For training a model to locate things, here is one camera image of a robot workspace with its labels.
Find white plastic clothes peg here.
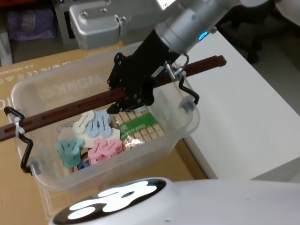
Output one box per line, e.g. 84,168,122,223
73,111,96,134

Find thin dark gripper cable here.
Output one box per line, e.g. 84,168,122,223
164,53,190,82

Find black wire bin handle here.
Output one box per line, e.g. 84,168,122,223
4,106,33,175
177,74,200,105

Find white robot body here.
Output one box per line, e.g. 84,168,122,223
48,177,300,225

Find clear plastic bin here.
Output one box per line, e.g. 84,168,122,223
10,41,202,195

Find pink plastic clothes pegs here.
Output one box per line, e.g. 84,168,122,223
87,138,123,166

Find blue plastic clothes pegs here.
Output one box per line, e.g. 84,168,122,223
85,110,111,138

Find white zip tie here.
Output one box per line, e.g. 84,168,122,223
13,117,26,142

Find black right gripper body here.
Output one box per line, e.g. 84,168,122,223
117,29,181,96

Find teal plastic clothes pegs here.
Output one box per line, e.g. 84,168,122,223
55,138,84,168

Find black office chair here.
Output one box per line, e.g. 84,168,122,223
217,0,286,64

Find pack of wooden pegs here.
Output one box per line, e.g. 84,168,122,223
110,109,166,152

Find white table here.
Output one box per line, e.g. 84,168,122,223
177,30,300,181

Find purple cloth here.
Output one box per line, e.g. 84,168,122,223
7,8,57,43

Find brown slotted rod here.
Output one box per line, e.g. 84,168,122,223
0,55,227,143

